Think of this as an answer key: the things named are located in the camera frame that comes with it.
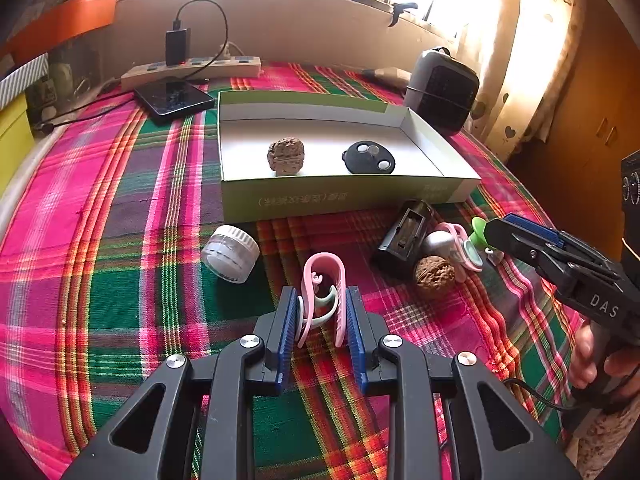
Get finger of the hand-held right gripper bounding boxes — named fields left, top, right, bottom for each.
left=484, top=219, right=618, bottom=293
left=502, top=213, right=621, bottom=281

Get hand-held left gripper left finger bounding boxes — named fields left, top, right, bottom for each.
left=60, top=286, right=301, bottom=480

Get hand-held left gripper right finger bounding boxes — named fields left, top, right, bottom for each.
left=345, top=285, right=583, bottom=480

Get green suction cup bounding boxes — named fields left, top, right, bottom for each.
left=471, top=216, right=493, bottom=251

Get pink plastic hook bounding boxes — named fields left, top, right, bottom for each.
left=295, top=252, right=348, bottom=348

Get pale oval plastic piece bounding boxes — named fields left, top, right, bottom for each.
left=422, top=231, right=458, bottom=263

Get brown walnut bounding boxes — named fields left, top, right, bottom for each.
left=267, top=138, right=307, bottom=177
left=413, top=256, right=457, bottom=301

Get small white plastic jar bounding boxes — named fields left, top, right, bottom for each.
left=201, top=225, right=261, bottom=285

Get white cardboard box green sides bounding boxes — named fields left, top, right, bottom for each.
left=217, top=91, right=483, bottom=223

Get person's right hand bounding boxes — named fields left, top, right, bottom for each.
left=570, top=322, right=640, bottom=413

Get black rectangular holder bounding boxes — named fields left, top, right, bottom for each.
left=371, top=199, right=433, bottom=281

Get wooden cabinet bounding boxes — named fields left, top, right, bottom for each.
left=510, top=0, right=640, bottom=221

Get black key fob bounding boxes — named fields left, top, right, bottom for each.
left=341, top=140, right=397, bottom=176

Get grey portable speaker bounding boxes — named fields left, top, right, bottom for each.
left=404, top=47, right=481, bottom=137

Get cream patterned curtain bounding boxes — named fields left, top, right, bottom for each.
left=450, top=0, right=586, bottom=161

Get brown paper packet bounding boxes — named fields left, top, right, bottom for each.
left=362, top=67, right=413, bottom=92

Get black smartphone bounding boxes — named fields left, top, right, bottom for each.
left=134, top=80, right=217, bottom=126

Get beige power strip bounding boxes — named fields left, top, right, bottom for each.
left=121, top=55, right=262, bottom=92

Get black charger plug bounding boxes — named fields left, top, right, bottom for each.
left=165, top=29, right=192, bottom=67

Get yellow box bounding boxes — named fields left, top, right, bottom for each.
left=0, top=92, right=36, bottom=191

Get grey striped box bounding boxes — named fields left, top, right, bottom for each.
left=0, top=55, right=50, bottom=108

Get orange box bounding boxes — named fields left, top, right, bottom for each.
left=0, top=0, right=118, bottom=63

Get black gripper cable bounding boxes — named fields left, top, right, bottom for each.
left=502, top=377, right=576, bottom=411

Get black window handle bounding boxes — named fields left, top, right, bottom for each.
left=389, top=2, right=418, bottom=28

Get thin black cable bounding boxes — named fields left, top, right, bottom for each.
left=35, top=87, right=137, bottom=135

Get black charger with cable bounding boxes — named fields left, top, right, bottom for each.
left=170, top=0, right=231, bottom=86

